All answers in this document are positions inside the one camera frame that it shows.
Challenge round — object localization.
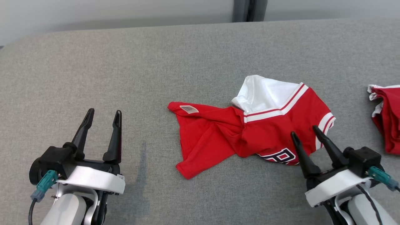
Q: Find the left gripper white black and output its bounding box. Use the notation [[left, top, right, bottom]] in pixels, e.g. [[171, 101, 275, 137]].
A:
[[57, 108, 126, 225]]

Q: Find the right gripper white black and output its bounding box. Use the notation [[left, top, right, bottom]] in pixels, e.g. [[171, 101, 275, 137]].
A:
[[290, 125, 373, 225]]

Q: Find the red basketball jersey white trim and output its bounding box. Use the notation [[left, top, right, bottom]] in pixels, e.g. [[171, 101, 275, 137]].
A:
[[167, 74, 336, 180], [367, 84, 400, 156]]

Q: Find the right teal plug black cable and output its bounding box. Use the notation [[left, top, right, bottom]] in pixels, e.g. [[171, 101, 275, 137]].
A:
[[368, 166, 400, 192]]

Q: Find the teal plug black cable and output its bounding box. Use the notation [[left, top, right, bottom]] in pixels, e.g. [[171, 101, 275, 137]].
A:
[[368, 166, 400, 192], [28, 170, 58, 225]]

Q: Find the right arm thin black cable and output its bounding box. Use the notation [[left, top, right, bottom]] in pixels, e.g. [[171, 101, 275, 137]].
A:
[[356, 184, 383, 225]]

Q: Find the left teal plug black cable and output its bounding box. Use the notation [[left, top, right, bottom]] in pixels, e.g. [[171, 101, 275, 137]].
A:
[[28, 170, 58, 225]]

